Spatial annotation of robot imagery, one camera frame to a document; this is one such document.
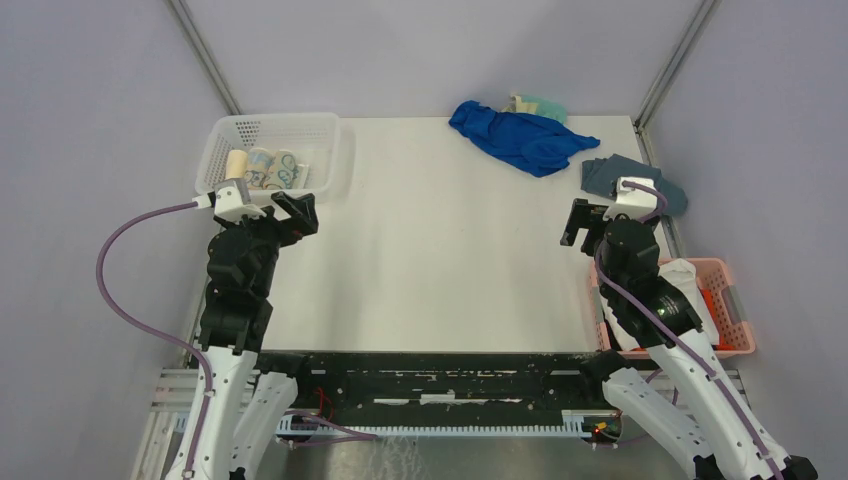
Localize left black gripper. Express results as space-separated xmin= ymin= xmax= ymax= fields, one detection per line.
xmin=215 ymin=189 xmax=317 ymax=295

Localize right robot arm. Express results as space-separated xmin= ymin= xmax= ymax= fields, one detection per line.
xmin=561 ymin=199 xmax=818 ymax=479

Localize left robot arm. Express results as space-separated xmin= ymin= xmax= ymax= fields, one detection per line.
xmin=166 ymin=187 xmax=319 ymax=479

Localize patterned rolled towel right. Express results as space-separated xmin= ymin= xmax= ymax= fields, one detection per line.
xmin=262 ymin=150 xmax=309 ymax=190

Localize patterned rolled towel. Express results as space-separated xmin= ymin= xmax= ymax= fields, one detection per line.
xmin=262 ymin=150 xmax=309 ymax=190
xmin=244 ymin=147 xmax=275 ymax=190

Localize grey blue towel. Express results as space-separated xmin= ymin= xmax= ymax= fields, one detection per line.
xmin=580 ymin=153 xmax=689 ymax=219

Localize patterned rolled towel left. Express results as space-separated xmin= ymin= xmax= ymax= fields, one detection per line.
xmin=244 ymin=147 xmax=275 ymax=190

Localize white plastic basket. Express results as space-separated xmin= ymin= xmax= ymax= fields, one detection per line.
xmin=195 ymin=112 xmax=341 ymax=205

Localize cream rolled towel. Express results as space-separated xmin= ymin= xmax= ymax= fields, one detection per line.
xmin=224 ymin=149 xmax=248 ymax=180

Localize white cloth in pink basket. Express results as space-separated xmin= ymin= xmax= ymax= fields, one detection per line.
xmin=600 ymin=258 xmax=721 ymax=351

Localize orange item in basket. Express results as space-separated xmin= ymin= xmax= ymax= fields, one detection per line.
xmin=697 ymin=288 xmax=734 ymax=351

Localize green yellow towel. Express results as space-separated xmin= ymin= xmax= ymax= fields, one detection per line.
xmin=501 ymin=93 xmax=568 ymax=124

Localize pink plastic basket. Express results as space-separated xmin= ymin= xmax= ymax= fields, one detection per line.
xmin=587 ymin=257 xmax=756 ymax=359

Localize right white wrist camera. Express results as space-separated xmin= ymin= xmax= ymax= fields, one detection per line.
xmin=607 ymin=177 xmax=668 ymax=222

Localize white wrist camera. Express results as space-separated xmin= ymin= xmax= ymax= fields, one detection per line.
xmin=193 ymin=179 xmax=267 ymax=223
xmin=607 ymin=177 xmax=668 ymax=222

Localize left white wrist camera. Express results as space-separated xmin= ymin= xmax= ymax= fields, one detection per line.
xmin=193 ymin=179 xmax=267 ymax=223

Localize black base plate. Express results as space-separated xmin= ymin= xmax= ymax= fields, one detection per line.
xmin=254 ymin=352 xmax=612 ymax=428

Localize white cable duct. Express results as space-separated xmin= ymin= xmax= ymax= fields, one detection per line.
xmin=275 ymin=414 xmax=593 ymax=440

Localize aluminium frame rails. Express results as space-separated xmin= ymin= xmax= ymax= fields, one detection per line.
xmin=129 ymin=367 xmax=753 ymax=480

